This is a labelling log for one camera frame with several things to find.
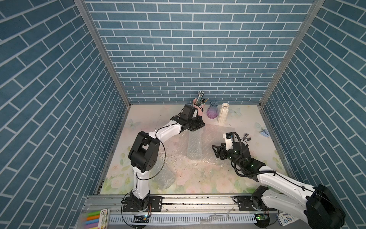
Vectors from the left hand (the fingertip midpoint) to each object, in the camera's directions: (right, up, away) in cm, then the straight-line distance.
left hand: (209, 125), depth 89 cm
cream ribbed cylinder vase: (+11, +7, +10) cm, 17 cm away
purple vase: (+4, +10, +17) cm, 20 cm away
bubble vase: (-10, -14, -4) cm, 17 cm away
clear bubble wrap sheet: (+4, -8, +13) cm, 16 cm away
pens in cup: (-4, +22, +16) cm, 27 cm away
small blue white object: (+41, -7, +12) cm, 44 cm away
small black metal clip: (+28, -10, +12) cm, 32 cm away
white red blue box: (+34, -45, -20) cm, 60 cm away
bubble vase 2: (-28, -26, -13) cm, 41 cm away
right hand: (+4, -12, -6) cm, 14 cm away
